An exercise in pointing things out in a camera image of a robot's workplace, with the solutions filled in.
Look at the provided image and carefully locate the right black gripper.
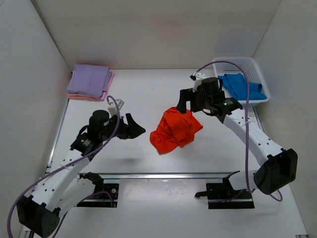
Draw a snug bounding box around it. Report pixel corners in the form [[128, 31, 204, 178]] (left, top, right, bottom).
[[177, 87, 212, 115]]

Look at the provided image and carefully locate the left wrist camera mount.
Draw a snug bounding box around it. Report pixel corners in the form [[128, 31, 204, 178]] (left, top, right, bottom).
[[107, 99, 124, 116]]

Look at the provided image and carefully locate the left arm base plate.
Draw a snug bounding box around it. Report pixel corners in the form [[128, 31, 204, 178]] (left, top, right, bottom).
[[77, 179, 119, 208]]

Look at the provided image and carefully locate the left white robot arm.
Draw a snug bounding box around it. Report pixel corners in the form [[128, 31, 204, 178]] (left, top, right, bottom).
[[16, 110, 146, 238]]

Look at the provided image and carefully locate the white plastic basket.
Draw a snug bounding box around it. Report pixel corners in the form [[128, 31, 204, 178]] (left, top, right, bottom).
[[213, 57, 269, 107]]

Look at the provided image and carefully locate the orange t-shirt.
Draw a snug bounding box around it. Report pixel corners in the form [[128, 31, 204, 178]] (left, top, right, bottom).
[[150, 107, 203, 154]]

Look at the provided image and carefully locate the blue t-shirt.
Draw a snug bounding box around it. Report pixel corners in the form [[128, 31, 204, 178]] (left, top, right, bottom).
[[218, 73, 267, 101]]

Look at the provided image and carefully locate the folded purple t-shirt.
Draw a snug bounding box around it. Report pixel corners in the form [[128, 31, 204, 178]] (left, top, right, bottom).
[[67, 64, 112, 98]]

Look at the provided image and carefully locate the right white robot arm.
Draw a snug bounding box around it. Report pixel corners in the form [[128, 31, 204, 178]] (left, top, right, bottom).
[[176, 77, 298, 199]]

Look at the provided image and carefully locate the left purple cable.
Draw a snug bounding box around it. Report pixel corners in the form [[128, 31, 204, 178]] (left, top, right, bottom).
[[6, 96, 121, 238]]

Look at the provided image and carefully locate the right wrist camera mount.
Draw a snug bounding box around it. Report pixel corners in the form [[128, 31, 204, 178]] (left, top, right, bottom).
[[190, 72, 206, 92]]

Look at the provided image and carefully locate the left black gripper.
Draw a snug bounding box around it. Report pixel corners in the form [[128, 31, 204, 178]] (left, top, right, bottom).
[[103, 110, 147, 138]]

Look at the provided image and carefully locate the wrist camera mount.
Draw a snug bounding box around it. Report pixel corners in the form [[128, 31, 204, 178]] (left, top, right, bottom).
[[107, 99, 124, 116], [190, 72, 206, 92]]

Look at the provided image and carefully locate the folded pink t-shirt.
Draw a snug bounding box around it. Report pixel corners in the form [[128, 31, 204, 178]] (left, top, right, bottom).
[[67, 71, 115, 102]]

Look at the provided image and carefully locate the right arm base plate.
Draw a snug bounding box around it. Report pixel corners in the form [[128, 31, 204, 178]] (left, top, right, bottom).
[[194, 171, 255, 209]]

